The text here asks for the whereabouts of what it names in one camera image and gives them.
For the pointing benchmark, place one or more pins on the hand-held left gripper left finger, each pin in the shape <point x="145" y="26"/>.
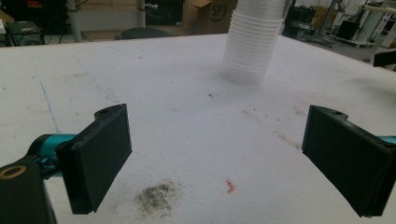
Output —
<point x="93" y="161"/>

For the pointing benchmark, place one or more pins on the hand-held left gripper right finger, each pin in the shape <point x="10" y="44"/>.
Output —
<point x="348" y="155"/>

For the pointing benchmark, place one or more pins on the stack of clear plastic cups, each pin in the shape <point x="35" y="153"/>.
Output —
<point x="252" y="40"/>

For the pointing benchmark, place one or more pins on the black monitor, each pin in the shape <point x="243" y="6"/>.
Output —
<point x="348" y="30"/>

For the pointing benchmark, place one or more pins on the dark round chair back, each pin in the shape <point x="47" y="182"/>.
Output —
<point x="144" y="33"/>

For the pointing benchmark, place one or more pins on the brown cardboard box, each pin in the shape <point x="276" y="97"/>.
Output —
<point x="209" y="16"/>

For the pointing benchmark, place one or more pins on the grey metal post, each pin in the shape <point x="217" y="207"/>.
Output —
<point x="74" y="19"/>

